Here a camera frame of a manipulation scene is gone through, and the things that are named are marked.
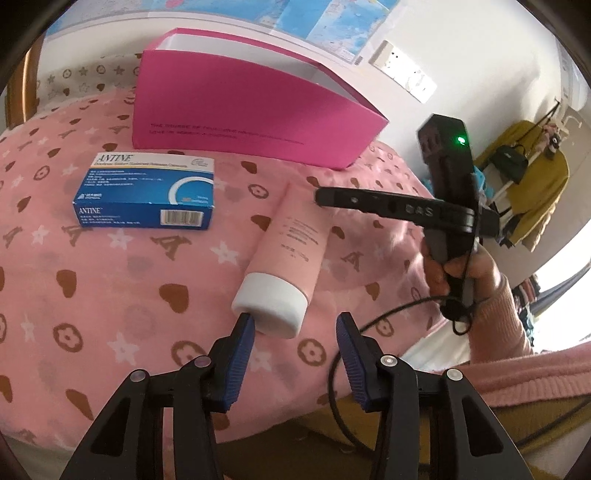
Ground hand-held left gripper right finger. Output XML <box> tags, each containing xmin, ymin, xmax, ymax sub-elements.
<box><xmin>336</xmin><ymin>312</ymin><xmax>532</xmax><ymax>480</ymax></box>

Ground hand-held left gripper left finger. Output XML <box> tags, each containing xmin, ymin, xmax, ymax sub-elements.
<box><xmin>60</xmin><ymin>313</ymin><xmax>256</xmax><ymax>480</ymax></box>

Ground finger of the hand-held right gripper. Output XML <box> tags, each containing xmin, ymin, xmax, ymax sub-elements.
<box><xmin>315</xmin><ymin>186</ymin><xmax>476</xmax><ymax>234</ymax></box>

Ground pink lotion tube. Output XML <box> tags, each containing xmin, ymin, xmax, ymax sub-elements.
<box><xmin>231</xmin><ymin>181</ymin><xmax>331</xmax><ymax>340</ymax></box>

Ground magenta cardboard box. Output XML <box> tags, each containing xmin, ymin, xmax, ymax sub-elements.
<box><xmin>131</xmin><ymin>28</ymin><xmax>389</xmax><ymax>171</ymax></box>

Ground person's right forearm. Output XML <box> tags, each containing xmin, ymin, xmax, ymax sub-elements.
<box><xmin>464</xmin><ymin>274</ymin><xmax>539</xmax><ymax>370</ymax></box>

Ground person's right hand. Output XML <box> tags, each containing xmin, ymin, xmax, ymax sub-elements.
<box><xmin>422</xmin><ymin>241</ymin><xmax>507</xmax><ymax>306</ymax></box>

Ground black handbag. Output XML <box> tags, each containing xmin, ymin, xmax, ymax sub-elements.
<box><xmin>488</xmin><ymin>144</ymin><xmax>529</xmax><ymax>185</ymax></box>

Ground person's mustard trousers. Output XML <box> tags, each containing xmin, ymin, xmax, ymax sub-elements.
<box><xmin>217</xmin><ymin>401</ymin><xmax>591</xmax><ymax>480</ymax></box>

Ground yellow hanging garment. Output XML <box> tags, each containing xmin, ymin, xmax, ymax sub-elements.
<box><xmin>471</xmin><ymin>120</ymin><xmax>571</xmax><ymax>252</ymax></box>

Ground hanging plush toy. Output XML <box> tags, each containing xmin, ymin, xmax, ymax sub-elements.
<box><xmin>542</xmin><ymin>124</ymin><xmax>566</xmax><ymax>160</ymax></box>

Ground pink printed blanket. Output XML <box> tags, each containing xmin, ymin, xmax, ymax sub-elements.
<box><xmin>0</xmin><ymin>88</ymin><xmax>467</xmax><ymax>453</ymax></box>

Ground person's pink sweater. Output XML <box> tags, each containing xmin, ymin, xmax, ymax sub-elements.
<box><xmin>462</xmin><ymin>339</ymin><xmax>591</xmax><ymax>416</ymax></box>

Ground blue medicine box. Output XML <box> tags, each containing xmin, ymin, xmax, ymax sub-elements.
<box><xmin>71</xmin><ymin>151</ymin><xmax>218</xmax><ymax>232</ymax></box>

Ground pale printed pillow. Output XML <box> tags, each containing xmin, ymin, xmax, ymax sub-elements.
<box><xmin>34</xmin><ymin>48</ymin><xmax>144</xmax><ymax>112</ymax></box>

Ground wooden headboard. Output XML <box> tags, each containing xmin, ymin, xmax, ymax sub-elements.
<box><xmin>4</xmin><ymin>32</ymin><xmax>47</xmax><ymax>130</ymax></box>

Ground white wall socket panel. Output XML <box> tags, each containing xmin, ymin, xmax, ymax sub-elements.
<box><xmin>369</xmin><ymin>39</ymin><xmax>437</xmax><ymax>103</ymax></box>

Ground colourful wall map poster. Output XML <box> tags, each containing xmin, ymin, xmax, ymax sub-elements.
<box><xmin>134</xmin><ymin>0</ymin><xmax>402</xmax><ymax>65</ymax></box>

